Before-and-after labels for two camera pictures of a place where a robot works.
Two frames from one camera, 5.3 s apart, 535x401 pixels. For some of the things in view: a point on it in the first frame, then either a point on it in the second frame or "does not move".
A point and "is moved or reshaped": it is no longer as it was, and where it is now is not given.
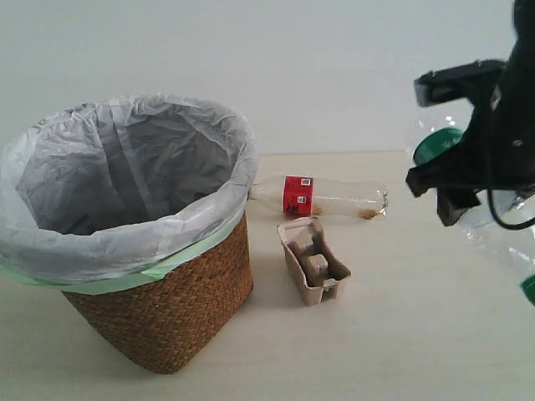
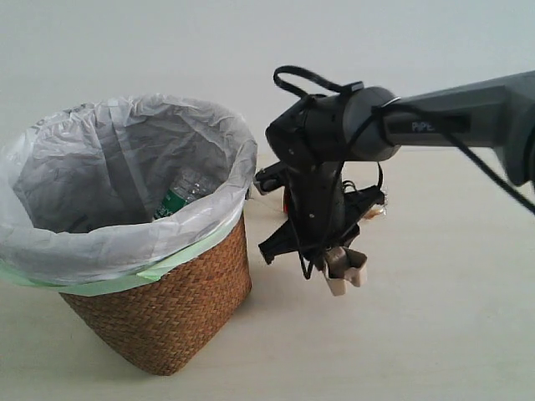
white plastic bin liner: x=104 y=194 does not move
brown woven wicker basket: x=163 y=324 does not move
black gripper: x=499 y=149 to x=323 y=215
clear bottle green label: x=427 y=139 to x=189 y=185
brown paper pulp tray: x=315 y=265 is moved or reshaped
